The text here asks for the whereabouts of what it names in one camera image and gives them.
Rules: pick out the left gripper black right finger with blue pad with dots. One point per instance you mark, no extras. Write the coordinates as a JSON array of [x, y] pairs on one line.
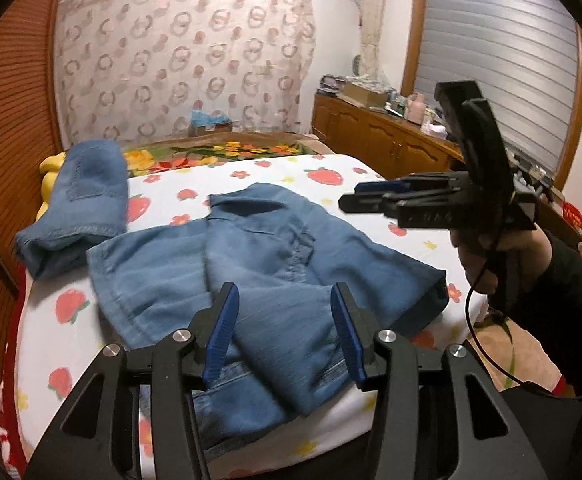
[[437, 415]]

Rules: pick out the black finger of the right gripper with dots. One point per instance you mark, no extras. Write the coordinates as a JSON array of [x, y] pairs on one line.
[[390, 202]]

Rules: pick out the light blue denim jeans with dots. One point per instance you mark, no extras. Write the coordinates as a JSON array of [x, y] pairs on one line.
[[284, 253]]

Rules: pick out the brown wooden louvered wardrobe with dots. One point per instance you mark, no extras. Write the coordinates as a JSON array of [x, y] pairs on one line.
[[6, 159]]

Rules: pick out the cardboard box on sideboard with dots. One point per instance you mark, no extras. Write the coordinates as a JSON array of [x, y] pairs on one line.
[[365, 95]]

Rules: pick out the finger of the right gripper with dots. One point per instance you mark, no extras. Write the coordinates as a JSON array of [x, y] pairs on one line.
[[435, 181]]

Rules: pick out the long wooden sideboard cabinet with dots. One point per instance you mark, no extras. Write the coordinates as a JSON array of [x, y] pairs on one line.
[[391, 146]]

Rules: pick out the black sleeved right forearm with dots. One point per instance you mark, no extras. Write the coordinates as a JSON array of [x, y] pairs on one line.
[[548, 302]]

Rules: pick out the pink circle pattern curtain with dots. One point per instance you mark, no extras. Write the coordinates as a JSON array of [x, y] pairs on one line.
[[140, 71]]

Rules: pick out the cream lace side curtain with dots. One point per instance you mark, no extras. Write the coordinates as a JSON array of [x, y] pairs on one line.
[[371, 17]]

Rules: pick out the folded dark blue jeans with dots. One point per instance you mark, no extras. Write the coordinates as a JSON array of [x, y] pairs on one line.
[[88, 205]]

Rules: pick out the pink thermos jug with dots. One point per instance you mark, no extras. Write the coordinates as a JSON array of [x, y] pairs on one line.
[[415, 109]]

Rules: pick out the yellow Pikachu plush toy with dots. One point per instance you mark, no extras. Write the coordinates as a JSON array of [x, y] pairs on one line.
[[49, 170]]

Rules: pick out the person's right hand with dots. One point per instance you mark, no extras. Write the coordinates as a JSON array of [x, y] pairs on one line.
[[485, 259]]

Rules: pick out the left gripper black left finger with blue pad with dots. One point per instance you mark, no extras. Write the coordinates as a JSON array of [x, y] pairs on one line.
[[95, 433]]

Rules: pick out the grey window roller blind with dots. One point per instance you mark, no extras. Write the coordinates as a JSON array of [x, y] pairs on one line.
[[523, 55]]

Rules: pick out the colourful floral bed cover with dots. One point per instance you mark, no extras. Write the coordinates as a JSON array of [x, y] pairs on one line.
[[215, 149]]

